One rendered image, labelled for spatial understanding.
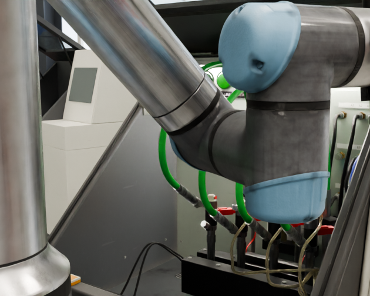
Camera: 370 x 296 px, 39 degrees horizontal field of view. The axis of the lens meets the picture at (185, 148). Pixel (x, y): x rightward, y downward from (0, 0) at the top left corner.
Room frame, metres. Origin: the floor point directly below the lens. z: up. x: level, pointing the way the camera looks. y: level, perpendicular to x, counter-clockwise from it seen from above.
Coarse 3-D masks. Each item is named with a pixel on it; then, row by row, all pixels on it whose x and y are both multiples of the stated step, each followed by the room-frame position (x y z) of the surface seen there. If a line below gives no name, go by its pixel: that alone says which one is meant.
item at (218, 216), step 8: (232, 96) 1.06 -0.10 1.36; (200, 176) 0.98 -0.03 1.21; (200, 184) 0.98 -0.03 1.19; (200, 192) 0.98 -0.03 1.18; (208, 200) 0.99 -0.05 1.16; (208, 208) 0.99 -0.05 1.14; (216, 216) 1.01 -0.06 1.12; (224, 224) 1.04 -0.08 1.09; (232, 224) 1.06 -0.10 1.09; (232, 232) 1.07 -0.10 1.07
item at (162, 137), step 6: (204, 66) 1.13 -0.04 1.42; (210, 66) 1.14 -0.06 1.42; (216, 66) 1.16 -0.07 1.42; (222, 66) 1.18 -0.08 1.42; (162, 132) 1.01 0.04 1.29; (162, 138) 1.01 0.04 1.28; (162, 144) 1.01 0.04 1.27; (162, 150) 1.01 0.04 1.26; (162, 156) 1.01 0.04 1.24; (162, 162) 1.01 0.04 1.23; (162, 168) 1.01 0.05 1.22; (168, 168) 1.02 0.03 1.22; (168, 174) 1.02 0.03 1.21; (168, 180) 1.03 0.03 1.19; (174, 180) 1.04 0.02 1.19; (174, 186) 1.04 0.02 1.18
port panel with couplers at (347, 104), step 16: (336, 96) 1.27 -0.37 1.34; (352, 96) 1.25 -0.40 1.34; (336, 112) 1.27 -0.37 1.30; (352, 112) 1.24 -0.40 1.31; (368, 112) 1.22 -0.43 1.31; (336, 144) 1.27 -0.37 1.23; (336, 160) 1.27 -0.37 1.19; (336, 176) 1.26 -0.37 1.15; (336, 192) 1.26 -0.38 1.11; (336, 208) 1.26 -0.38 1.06
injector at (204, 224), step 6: (216, 204) 1.15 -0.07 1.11; (210, 216) 1.14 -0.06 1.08; (204, 222) 1.13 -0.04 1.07; (210, 222) 1.14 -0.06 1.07; (216, 222) 1.15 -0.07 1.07; (204, 228) 1.14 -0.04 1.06; (210, 228) 1.14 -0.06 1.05; (216, 228) 1.15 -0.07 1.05; (210, 234) 1.15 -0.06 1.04; (210, 240) 1.15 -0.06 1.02; (210, 246) 1.15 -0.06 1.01; (210, 252) 1.15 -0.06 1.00; (210, 258) 1.15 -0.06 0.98
